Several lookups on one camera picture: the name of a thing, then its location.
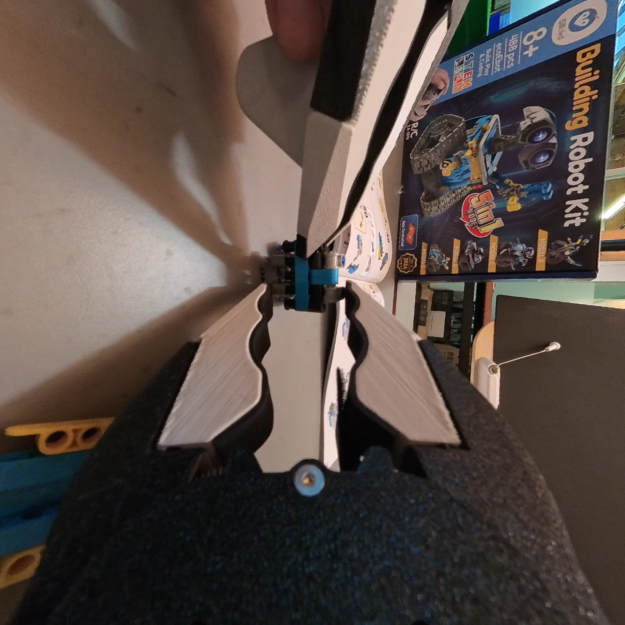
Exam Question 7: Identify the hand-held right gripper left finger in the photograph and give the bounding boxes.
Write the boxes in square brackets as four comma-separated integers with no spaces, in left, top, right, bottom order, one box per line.
[156,284,274,450]

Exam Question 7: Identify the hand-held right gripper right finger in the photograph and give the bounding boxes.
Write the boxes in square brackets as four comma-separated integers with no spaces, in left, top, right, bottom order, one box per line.
[344,283,463,448]

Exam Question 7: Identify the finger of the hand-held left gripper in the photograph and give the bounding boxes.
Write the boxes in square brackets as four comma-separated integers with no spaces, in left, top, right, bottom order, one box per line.
[297,88,391,258]
[325,15,451,250]

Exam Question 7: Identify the blue beam block black pins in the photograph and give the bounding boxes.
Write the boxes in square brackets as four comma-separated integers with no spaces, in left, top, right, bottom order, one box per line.
[281,237,345,313]

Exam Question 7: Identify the blue and yellow toy chassis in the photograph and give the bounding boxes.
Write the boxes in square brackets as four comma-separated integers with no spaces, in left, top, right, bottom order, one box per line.
[0,416,115,589]

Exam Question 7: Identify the grey desk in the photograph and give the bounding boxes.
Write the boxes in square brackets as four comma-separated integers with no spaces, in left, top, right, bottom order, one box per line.
[0,0,421,625]

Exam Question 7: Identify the person's left hand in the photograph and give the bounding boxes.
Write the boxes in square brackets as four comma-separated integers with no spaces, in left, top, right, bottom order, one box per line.
[266,0,325,62]

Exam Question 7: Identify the white bar on board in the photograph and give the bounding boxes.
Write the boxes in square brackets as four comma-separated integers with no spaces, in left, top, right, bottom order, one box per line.
[476,356,501,411]

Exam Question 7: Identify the instruction booklet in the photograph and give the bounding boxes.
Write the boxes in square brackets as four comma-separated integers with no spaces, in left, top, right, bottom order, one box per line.
[322,168,398,469]

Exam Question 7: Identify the dark blue toy kit box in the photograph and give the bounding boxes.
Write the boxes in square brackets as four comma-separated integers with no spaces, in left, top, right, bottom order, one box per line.
[393,0,617,280]

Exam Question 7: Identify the thin rod white tip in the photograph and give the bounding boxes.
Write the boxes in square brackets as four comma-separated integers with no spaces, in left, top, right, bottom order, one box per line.
[495,342,562,368]

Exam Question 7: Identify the black board wooden edge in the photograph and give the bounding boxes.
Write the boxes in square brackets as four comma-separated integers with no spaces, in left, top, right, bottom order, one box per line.
[471,293,625,625]

